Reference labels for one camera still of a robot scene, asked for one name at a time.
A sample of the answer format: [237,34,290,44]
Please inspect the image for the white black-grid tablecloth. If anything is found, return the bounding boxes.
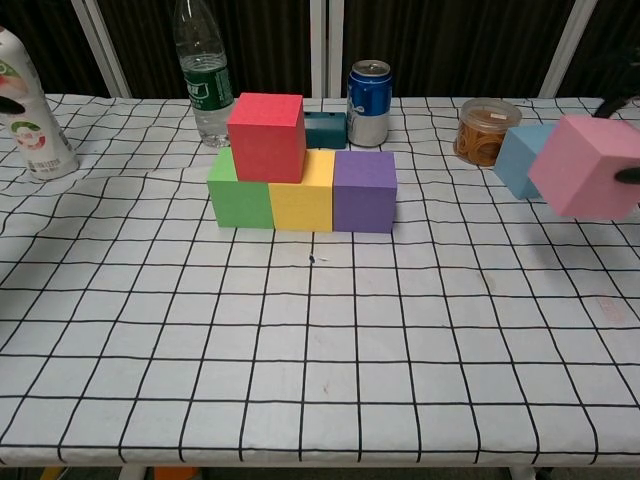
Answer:
[0,93,640,469]

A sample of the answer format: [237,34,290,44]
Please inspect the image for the blue soda can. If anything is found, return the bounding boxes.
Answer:
[346,59,393,148]

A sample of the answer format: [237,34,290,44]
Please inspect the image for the purple foam cube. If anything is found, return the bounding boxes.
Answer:
[331,150,397,235]

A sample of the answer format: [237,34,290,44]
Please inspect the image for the slanted white frame bar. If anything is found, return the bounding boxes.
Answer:
[69,0,132,99]
[538,0,599,99]

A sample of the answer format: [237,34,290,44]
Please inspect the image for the pink foam cube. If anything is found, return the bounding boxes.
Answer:
[527,114,640,220]

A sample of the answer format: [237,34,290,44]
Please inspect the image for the upright white frame post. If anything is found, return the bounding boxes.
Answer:
[327,0,345,99]
[309,0,329,99]

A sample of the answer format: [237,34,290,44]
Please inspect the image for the clear water bottle green label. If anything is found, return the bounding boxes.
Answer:
[172,0,237,149]

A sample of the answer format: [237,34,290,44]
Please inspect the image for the yellow foam cube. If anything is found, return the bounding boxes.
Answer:
[267,148,336,233]

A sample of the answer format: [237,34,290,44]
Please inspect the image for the light blue foam cube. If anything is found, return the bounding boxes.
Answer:
[494,124,557,201]

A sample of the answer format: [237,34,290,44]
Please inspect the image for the green foam cube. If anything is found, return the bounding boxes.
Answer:
[206,147,275,230]

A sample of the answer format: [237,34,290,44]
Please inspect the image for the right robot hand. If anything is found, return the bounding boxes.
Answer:
[594,94,640,185]

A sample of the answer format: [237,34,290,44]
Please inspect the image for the red foam cube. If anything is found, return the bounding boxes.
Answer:
[225,92,307,184]

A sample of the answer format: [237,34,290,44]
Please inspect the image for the clear jar of rubber bands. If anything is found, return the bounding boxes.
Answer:
[452,97,523,163]

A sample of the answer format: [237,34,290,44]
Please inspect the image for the dark teal plastic case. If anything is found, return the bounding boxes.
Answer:
[303,111,348,150]

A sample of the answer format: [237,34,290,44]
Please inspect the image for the white drink bottle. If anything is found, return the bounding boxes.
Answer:
[0,25,81,181]

